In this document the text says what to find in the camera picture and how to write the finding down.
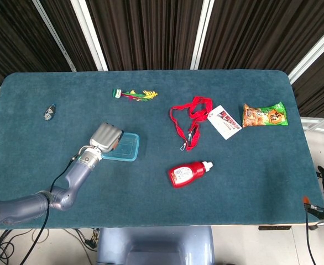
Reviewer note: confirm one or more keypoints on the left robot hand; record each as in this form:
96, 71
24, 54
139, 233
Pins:
105, 138

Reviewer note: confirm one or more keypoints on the teal plastic lid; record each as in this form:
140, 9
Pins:
131, 154

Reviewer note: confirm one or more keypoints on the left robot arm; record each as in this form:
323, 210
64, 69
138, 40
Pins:
81, 168

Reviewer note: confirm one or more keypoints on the colourful feather shuttlecock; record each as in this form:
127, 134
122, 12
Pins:
135, 95

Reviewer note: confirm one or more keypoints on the table control panel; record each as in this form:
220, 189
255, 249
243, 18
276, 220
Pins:
274, 227

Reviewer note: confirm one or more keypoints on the teal table cloth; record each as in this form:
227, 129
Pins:
140, 198

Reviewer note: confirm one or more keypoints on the red ketchup bottle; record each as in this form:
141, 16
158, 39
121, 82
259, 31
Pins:
184, 174

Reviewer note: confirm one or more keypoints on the black power plug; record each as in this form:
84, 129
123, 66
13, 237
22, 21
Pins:
91, 241

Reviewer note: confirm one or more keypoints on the green orange snack bag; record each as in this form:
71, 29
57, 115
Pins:
264, 116

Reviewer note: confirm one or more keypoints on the dark brown curtain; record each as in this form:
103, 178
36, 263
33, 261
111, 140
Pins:
151, 33

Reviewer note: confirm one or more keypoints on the blue grey robot torso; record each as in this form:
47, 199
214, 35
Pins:
153, 245

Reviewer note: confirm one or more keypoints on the white card red print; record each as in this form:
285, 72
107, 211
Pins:
224, 122

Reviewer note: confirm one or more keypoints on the grey metal frame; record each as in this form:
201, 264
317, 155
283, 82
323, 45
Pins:
316, 128

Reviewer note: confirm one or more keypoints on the white frame post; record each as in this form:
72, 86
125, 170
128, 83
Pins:
314, 52
54, 36
88, 33
202, 33

